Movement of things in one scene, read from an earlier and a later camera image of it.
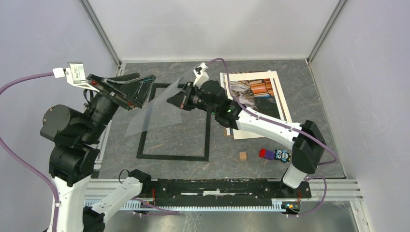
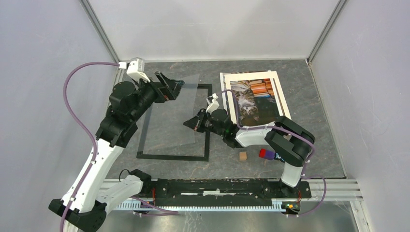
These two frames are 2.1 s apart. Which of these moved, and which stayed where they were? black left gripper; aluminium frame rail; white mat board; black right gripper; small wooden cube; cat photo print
Moved: black left gripper; black right gripper
Stayed: aluminium frame rail; white mat board; small wooden cube; cat photo print
